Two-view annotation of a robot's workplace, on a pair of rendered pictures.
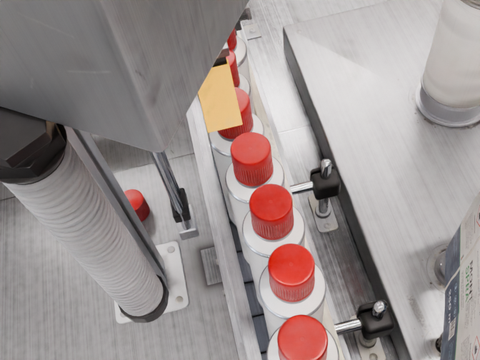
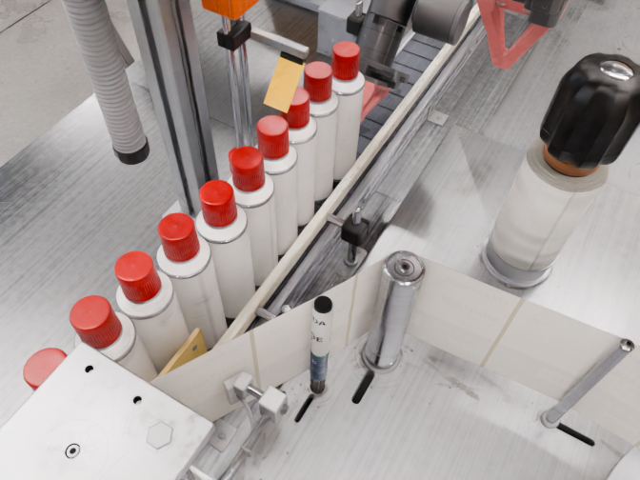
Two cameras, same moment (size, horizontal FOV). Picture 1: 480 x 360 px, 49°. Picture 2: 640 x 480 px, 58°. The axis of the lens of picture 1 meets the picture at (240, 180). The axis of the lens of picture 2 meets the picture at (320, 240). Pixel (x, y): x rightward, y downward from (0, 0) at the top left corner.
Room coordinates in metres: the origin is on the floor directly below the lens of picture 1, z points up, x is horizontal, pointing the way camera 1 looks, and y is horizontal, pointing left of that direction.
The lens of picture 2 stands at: (-0.11, -0.29, 1.49)
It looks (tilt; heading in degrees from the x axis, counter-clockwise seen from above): 54 degrees down; 31
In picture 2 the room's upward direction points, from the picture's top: 3 degrees clockwise
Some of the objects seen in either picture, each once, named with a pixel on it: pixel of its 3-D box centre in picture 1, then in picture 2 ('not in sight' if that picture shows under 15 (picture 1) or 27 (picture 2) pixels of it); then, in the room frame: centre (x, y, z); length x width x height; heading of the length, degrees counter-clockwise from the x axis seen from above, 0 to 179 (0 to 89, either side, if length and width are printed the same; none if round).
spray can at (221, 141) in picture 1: (242, 165); (294, 161); (0.29, -0.01, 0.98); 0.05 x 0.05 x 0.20
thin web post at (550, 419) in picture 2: not in sight; (583, 387); (0.21, -0.40, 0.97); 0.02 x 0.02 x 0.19
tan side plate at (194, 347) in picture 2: not in sight; (174, 387); (0.00, -0.06, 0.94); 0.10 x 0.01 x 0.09; 3
